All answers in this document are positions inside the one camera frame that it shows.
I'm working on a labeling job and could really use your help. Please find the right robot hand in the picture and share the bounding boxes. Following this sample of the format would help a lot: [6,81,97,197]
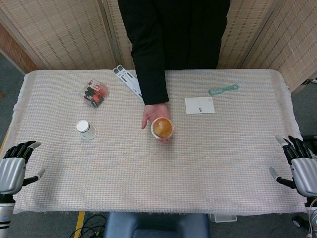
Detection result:
[268,135,317,198]

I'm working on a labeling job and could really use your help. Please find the person's right hand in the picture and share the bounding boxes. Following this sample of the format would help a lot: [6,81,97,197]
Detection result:
[141,103,173,145]

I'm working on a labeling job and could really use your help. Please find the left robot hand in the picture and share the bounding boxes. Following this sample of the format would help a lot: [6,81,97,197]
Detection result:
[0,140,46,195]

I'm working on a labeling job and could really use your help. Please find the orange jelly cup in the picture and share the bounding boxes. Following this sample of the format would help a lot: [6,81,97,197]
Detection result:
[151,117,174,139]

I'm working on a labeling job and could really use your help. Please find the person's black-sleeved right forearm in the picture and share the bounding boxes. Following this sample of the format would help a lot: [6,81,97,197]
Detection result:
[118,0,170,106]

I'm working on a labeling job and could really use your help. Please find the white folding stand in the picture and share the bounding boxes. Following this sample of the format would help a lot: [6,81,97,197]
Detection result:
[112,64,144,101]

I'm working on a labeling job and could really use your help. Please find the white paper card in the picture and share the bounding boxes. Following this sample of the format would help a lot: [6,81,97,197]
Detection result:
[184,97,216,115]

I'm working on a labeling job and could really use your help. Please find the black caster wheel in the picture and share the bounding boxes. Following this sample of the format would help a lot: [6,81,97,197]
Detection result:
[291,215,308,228]

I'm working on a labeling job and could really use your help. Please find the plastic bag of red parts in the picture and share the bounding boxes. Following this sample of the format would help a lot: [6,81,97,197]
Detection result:
[79,79,110,109]

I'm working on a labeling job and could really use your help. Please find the woven beige tablecloth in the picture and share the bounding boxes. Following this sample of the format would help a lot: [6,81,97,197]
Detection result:
[11,68,307,215]

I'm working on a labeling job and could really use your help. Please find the green plastic brush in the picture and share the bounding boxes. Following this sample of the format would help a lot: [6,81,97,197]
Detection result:
[208,84,240,97]

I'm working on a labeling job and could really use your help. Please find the white paper cup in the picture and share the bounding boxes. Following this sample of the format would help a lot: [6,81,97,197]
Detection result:
[76,119,97,141]

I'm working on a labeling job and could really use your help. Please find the woven bamboo screen panel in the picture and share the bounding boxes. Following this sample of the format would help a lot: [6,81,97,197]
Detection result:
[103,0,136,70]
[0,22,39,75]
[241,0,317,93]
[0,0,117,72]
[217,0,276,70]

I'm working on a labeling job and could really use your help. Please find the person's black-clothed body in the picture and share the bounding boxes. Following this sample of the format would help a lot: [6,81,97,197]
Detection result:
[118,0,231,70]

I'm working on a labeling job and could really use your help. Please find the blue padded chair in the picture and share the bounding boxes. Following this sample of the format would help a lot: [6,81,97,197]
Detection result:
[103,212,211,238]

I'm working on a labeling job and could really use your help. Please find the white robot arm cable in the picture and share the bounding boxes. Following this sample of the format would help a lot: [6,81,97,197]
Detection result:
[306,198,317,238]

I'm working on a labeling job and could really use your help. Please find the black floor cables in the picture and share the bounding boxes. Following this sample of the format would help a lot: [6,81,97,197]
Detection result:
[73,214,107,238]

